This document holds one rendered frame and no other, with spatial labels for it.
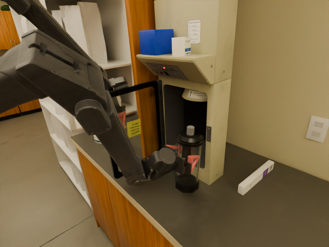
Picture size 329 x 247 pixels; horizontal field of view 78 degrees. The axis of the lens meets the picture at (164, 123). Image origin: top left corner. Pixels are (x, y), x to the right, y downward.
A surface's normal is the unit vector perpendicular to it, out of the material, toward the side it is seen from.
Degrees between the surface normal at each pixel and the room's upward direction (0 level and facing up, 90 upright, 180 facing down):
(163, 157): 35
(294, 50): 90
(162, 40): 90
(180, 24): 90
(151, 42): 90
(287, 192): 0
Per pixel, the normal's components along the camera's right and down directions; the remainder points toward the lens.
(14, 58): -0.28, -0.48
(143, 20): 0.66, 0.28
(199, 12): -0.75, 0.30
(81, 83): 0.74, -0.55
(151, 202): -0.05, -0.91
